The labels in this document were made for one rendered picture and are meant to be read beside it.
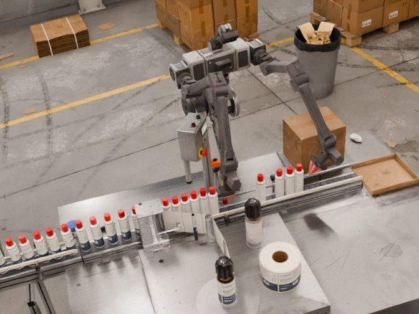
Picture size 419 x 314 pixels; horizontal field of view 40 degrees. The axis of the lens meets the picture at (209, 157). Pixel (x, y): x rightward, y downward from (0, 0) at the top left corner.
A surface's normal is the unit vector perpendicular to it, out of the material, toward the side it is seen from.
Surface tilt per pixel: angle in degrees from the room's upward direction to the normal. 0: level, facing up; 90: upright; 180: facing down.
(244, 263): 0
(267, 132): 0
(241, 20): 88
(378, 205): 0
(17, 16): 90
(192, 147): 90
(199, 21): 92
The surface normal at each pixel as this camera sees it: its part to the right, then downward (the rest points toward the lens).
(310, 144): 0.35, 0.55
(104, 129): -0.08, -0.78
